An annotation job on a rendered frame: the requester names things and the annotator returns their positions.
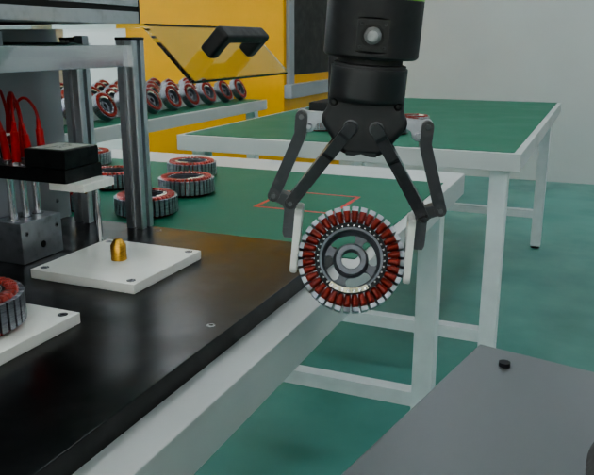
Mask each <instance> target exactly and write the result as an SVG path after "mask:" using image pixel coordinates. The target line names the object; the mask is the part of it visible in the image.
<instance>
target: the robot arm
mask: <svg viewBox="0 0 594 475"><path fill-rule="evenodd" d="M424 4H425V0H327V11H326V23H325V35H324V47H323V51H324V53H325V54H327V55H331V56H336V57H338V58H337V60H334V63H332V64H331V73H330V85H329V96H328V104H327V107H326V109H325V110H324V111H315V110H308V109H307V108H305V107H301V108H300V109H299V110H298V111H297V113H296V115H295V125H294V134H293V137H292V139H291V141H290V144H289V147H288V149H287V151H286V153H285V156H284V158H283V160H282V163H281V165H280V167H279V169H278V172H277V174H276V176H275V178H274V180H273V182H272V186H271V188H270V191H269V193H268V198H269V200H270V201H272V202H277V203H279V204H281V205H282V206H283V207H284V220H283V232H282V233H283V236H284V238H292V244H291V256H290V266H289V271H290V272H293V273H295V272H297V269H298V259H299V258H298V253H299V251H300V249H299V245H300V242H301V239H302V229H303V218H304V208H305V204H304V203H299V202H300V201H301V199H302V198H303V197H304V196H305V194H306V193H307V192H308V190H309V189H310V188H311V187H312V185H313V184H314V183H315V182H316V180H317V179H318V178H319V177H320V175H321V174H322V172H323V171H324V170H325V169H326V167H327V166H328V165H329V164H330V162H331V161H332V160H333V159H334V158H335V157H336V156H337V154H338V153H339V152H342V153H344V154H345V155H346V156H356V155H363V156H368V157H377V156H380V155H383V157H384V159H385V160H386V162H387V164H388V165H389V167H390V169H391V171H392V173H393V175H394V177H395V178H396V180H397V182H398V184H399V186H400V188H401V190H402V192H403V194H404V196H405V198H406V200H407V201H408V203H409V205H410V207H411V209H412V210H413V212H414V213H411V212H408V213H407V220H406V229H405V239H404V273H403V276H402V279H403V283H404V284H410V275H411V266H412V256H413V250H422V249H423V247H424V242H425V234H426V225H427V222H428V221H429V220H430V219H432V218H434V217H443V216H445V215H446V212H447V209H446V205H445V201H444V197H443V192H442V188H441V184H440V180H439V175H438V171H437V163H436V160H435V155H434V151H433V146H432V141H433V135H434V128H435V127H434V124H433V122H432V120H431V119H429V118H423V119H422V120H418V119H408V118H406V116H405V115H404V98H405V90H406V81H407V73H408V70H407V69H406V66H404V65H403V61H415V60H417V59H418V58H419V51H420V44H421V29H422V20H423V13H424ZM317 123H323V125H324V127H325V128H326V130H327V131H328V133H329V135H330V136H331V140H330V141H329V142H328V144H327V145H326V146H325V148H324V149H323V150H322V152H321V153H320V155H319V156H318V157H317V158H316V160H315V161H314V162H313V163H312V165H311V166H310V167H309V169H308V170H307V171H306V172H305V174H304V175H303V176H302V178H301V179H300V180H299V182H298V183H297V184H296V185H295V187H294V188H293V189H292V191H291V192H289V191H287V190H284V189H283V188H284V186H285V184H286V182H287V180H288V178H289V174H290V172H291V170H292V167H293V165H294V163H295V160H296V158H297V156H298V154H299V152H300V150H301V148H302V145H303V143H304V141H305V137H306V134H307V132H312V131H313V130H314V129H315V127H316V124H317ZM405 129H407V130H409V131H410V132H411V135H412V138H413V140H415V141H418V142H419V146H420V151H421V159H422V163H423V167H424V171H425V175H426V179H427V184H428V188H429V191H430V196H431V200H432V203H429V204H424V203H423V201H422V199H421V197H420V195H419V193H418V191H417V189H416V188H415V186H414V184H413V182H412V180H411V178H410V176H409V174H408V172H407V170H406V168H405V167H404V164H403V162H402V160H401V159H400V157H399V155H398V153H397V151H396V149H395V147H394V145H393V143H394V142H395V140H396V139H397V138H398V137H400V136H401V135H402V133H403V132H404V131H405ZM586 475H594V442H593V444H592V445H591V447H590V449H589V451H588V454H587V458H586Z"/></svg>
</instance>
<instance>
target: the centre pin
mask: <svg viewBox="0 0 594 475"><path fill-rule="evenodd" d="M110 253H111V260H112V261H125V260H126V259H127V254H126V244H125V242H124V241H123V240H122V239H121V238H120V237H116V238H114V239H113V241H112V242H111V244H110Z"/></svg>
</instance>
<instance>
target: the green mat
mask: <svg viewBox="0 0 594 475"><path fill-rule="evenodd" d="M150 167H151V185H152V188H158V178H159V177H160V176H161V175H162V174H164V173H167V162H157V161H150ZM277 172H278V171H272V170H260V169H246V168H234V167H221V166H217V173H216V174H214V188H215V189H214V191H213V192H211V193H209V194H208V195H205V196H200V197H199V196H198V197H194V196H193V197H192V198H191V197H189V198H187V197H186V196H185V198H182V197H180V198H178V210H177V211H176V212H174V213H173V214H172V215H170V216H166V217H162V218H156V219H155V218H153V219H154V225H153V226H157V227H166V228H174V229H182V230H191V231H199V232H208V233H215V234H224V235H232V236H240V237H248V238H265V239H272V240H281V241H289V242H292V237H284V236H283V233H282V232H283V220H284V209H275V208H266V207H255V206H254V205H257V204H260V203H262V202H264V201H266V200H268V199H269V198H268V193H269V191H270V188H271V186H272V182H273V180H274V178H275V176H276V174H277ZM304 174H305V172H290V174H289V178H288V180H287V182H286V184H285V186H284V188H283V189H284V190H290V191H292V189H293V188H294V187H295V185H296V184H297V183H298V182H299V180H300V179H301V178H302V176H303V175H304ZM412 182H413V184H414V186H415V188H416V189H417V191H418V193H419V195H420V197H421V199H422V200H423V201H424V200H425V199H426V198H427V197H428V196H429V195H430V191H429V188H428V184H427V182H424V181H412ZM122 190H124V189H121V190H118V189H117V190H100V199H101V211H102V221H116V222H124V223H127V221H126V218H124V217H121V216H119V215H117V214H115V212H114V199H113V196H114V195H115V194H117V193H118V192H120V191H122ZM308 192H312V193H323V194H335V195H346V196H356V197H360V198H358V199H357V200H355V201H354V202H352V203H350V204H349V205H347V206H349V207H350V211H351V213H352V206H359V208H358V214H359V212H360V210H361V207H365V208H368V212H367V216H368V214H369V212H370V210H372V211H375V212H376V215H375V218H376V217H377V215H378V214H380V215H382V216H383V217H384V220H383V222H384V221H385V220H388V221H389V222H390V223H391V225H390V227H391V226H394V225H395V224H396V223H398V222H399V221H400V220H401V219H402V218H404V217H405V216H406V215H407V213H408V212H411V211H412V209H411V207H410V205H409V203H408V201H407V200H406V198H405V196H404V194H403V192H402V190H401V188H400V186H399V184H398V182H397V180H396V179H387V178H373V177H361V176H348V175H335V174H321V175H320V177H319V178H318V179H317V180H316V182H315V183H314V184H313V185H312V187H311V188H310V189H309V190H308ZM312 193H306V194H305V196H304V197H303V198H302V199H301V201H300V202H299V203H304V204H305V208H304V210H307V211H317V212H327V211H329V210H332V211H334V208H338V207H341V206H343V205H345V204H346V203H348V202H350V201H351V200H353V199H354V198H355V197H345V196H335V195H323V194H312ZM322 214H324V213H315V212H304V218H303V229H302V237H303V235H304V234H306V229H307V228H308V226H311V227H312V225H311V223H312V222H313V221H314V220H317V221H319V220H318V217H319V216H320V215H322ZM324 216H325V218H326V214H324ZM390 227H389V228H390ZM348 243H355V237H354V236H348V237H341V238H339V239H337V240H336V241H334V242H333V243H332V244H331V246H332V247H337V249H338V248H339V247H340V246H342V245H344V244H348Z"/></svg>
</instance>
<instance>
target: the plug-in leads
mask: <svg viewBox="0 0 594 475"><path fill-rule="evenodd" d="M0 96H1V98H2V101H3V105H4V109H5V112H6V131H5V130H4V128H3V125H2V124H1V121H0V157H1V158H3V159H2V162H3V163H5V162H4V161H6V160H10V161H11V162H10V163H11V165H12V166H20V163H23V161H22V160H21V158H23V159H24V160H25V152H24V148H29V147H32V146H31V142H30V138H29V135H28V134H27V132H26V129H25V125H24V122H23V117H22V112H21V109H20V106H19V102H20V101H21V100H24V99H25V100H26V101H27V102H28V103H29V104H30V105H31V106H32V108H33V109H34V112H35V115H36V127H37V128H36V139H37V146H40V145H44V144H45V140H44V134H43V129H42V128H41V120H40V117H39V113H38V110H37V109H36V107H35V106H34V104H33V103H32V102H31V101H30V100H29V99H28V98H27V97H24V96H23V97H20V98H19V99H16V98H15V96H14V94H13V92H12V91H9V92H8V96H7V102H6V100H5V97H4V94H3V92H2V91H1V90H0ZM15 108H16V111H17V115H18V120H19V121H18V131H17V125H16V121H15V116H14V110H15Z"/></svg>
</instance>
